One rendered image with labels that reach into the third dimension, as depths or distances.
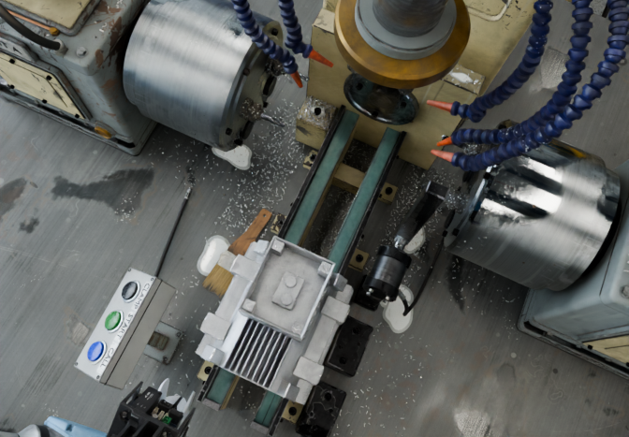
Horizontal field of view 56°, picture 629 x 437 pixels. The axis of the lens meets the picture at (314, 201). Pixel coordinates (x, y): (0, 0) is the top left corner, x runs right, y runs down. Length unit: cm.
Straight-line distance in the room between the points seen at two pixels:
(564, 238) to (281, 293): 44
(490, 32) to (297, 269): 52
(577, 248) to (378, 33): 45
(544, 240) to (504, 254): 7
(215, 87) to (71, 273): 52
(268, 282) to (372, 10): 41
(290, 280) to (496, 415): 56
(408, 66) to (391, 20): 6
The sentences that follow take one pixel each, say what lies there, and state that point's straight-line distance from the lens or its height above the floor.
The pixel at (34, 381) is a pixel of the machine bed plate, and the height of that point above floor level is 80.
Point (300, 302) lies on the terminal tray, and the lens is 88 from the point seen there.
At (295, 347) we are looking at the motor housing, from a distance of 90.
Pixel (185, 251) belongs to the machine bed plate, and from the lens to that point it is 123.
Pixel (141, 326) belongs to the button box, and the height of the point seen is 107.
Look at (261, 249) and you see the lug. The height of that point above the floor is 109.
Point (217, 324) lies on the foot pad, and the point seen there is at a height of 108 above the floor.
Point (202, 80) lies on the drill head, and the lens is 98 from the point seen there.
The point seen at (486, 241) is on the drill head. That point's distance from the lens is 97.
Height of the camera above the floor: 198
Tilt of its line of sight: 72 degrees down
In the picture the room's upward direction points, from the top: 10 degrees clockwise
